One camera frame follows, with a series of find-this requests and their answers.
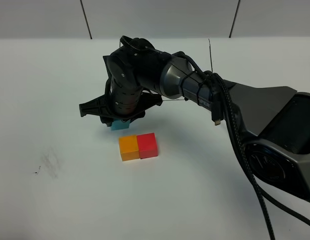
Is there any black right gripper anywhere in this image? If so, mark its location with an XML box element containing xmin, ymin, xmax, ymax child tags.
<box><xmin>79</xmin><ymin>77</ymin><xmax>163</xmax><ymax>124</ymax></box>

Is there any blue cube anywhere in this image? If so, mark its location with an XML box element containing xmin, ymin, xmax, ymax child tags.
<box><xmin>111</xmin><ymin>119</ymin><xmax>130</xmax><ymax>131</ymax></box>

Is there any orange cube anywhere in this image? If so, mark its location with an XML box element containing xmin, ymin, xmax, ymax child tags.
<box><xmin>119</xmin><ymin>135</ymin><xmax>140</xmax><ymax>162</ymax></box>

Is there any red cube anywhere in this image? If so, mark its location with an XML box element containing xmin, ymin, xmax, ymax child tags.
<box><xmin>137</xmin><ymin>133</ymin><xmax>158</xmax><ymax>159</ymax></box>

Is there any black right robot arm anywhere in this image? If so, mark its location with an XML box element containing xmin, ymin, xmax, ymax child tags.
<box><xmin>79</xmin><ymin>36</ymin><xmax>310</xmax><ymax>203</ymax></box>

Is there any black right camera cable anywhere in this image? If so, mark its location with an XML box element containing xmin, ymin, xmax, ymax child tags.
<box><xmin>169</xmin><ymin>51</ymin><xmax>224</xmax><ymax>126</ymax></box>

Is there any black braided cable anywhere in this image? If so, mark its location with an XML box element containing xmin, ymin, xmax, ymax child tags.
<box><xmin>207</xmin><ymin>71</ymin><xmax>310</xmax><ymax>240</ymax></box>

